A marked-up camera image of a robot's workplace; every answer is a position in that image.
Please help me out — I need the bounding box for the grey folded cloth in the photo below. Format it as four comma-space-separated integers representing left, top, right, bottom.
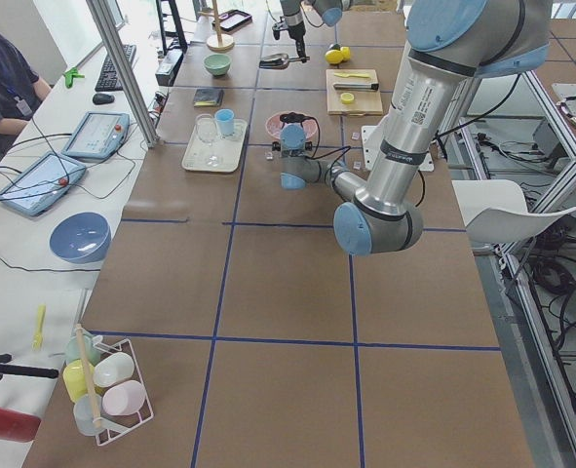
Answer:
193, 88, 224, 108

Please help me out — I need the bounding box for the far blue teach pendant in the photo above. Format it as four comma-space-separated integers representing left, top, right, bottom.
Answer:
61, 112, 131, 161

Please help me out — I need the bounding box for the yellow lemon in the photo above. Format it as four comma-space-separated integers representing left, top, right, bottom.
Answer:
339, 46, 352, 61
325, 49, 344, 65

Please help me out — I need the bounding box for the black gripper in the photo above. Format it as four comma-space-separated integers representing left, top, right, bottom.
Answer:
270, 111, 314, 158
272, 17, 310, 63

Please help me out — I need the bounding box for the pink bowl of ice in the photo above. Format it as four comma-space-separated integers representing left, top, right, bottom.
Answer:
265, 111, 319, 140

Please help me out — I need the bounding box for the aluminium frame post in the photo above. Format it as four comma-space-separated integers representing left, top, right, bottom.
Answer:
86, 0, 159, 149

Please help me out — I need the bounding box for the clear wine glass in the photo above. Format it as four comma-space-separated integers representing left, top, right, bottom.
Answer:
195, 114, 220, 168

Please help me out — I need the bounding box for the white plastic chair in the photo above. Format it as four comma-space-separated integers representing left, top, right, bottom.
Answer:
452, 179, 576, 244

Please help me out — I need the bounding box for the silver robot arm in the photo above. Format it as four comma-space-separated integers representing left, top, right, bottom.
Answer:
272, 0, 353, 62
276, 0, 552, 255

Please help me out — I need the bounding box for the large blue bowl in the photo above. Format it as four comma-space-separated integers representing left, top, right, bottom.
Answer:
49, 212, 111, 264

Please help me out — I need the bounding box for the yellow plastic knife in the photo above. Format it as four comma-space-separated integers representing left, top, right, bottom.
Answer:
333, 72, 371, 79

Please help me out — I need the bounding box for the half lemon slice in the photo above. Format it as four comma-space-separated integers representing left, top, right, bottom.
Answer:
340, 93, 355, 104

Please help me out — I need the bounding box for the cream bear serving tray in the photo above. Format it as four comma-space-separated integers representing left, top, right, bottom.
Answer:
181, 118, 249, 174

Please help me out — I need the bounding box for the wooden mug tree stand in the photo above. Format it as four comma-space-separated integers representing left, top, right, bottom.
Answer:
206, 0, 235, 53

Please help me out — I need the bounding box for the black keyboard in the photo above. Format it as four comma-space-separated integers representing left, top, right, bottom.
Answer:
95, 44, 137, 93

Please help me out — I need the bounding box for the light blue plastic cup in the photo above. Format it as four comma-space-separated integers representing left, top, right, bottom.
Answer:
214, 108, 235, 137

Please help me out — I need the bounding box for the wooden cutting board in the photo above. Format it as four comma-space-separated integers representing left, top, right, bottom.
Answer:
326, 69, 383, 116

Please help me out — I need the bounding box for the blue teach pendant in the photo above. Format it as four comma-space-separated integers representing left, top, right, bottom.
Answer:
61, 112, 131, 161
0, 151, 87, 216

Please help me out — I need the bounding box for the red bottle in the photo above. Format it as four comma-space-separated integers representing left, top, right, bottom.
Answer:
0, 408, 41, 443

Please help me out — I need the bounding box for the black computer mouse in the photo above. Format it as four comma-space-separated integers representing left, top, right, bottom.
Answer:
92, 93, 115, 105

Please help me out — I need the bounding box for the near blue teach pendant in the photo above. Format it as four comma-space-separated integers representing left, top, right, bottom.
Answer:
0, 151, 87, 216

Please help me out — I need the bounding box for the white wire cup rack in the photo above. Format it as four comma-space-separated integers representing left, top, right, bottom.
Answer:
63, 324, 154, 447

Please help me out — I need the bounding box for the light green bowl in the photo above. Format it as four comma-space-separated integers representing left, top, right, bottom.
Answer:
203, 54, 231, 77

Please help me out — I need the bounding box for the black camera tripod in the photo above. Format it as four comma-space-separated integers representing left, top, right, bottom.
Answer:
0, 354, 59, 380

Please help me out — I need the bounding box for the silver metal ice scoop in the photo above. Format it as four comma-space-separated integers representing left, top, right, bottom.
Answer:
258, 53, 308, 70

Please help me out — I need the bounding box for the steel rod with black cap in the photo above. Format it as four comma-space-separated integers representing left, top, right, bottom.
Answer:
332, 83, 379, 92

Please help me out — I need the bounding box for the green plastic clip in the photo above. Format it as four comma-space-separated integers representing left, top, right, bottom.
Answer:
63, 67, 84, 89

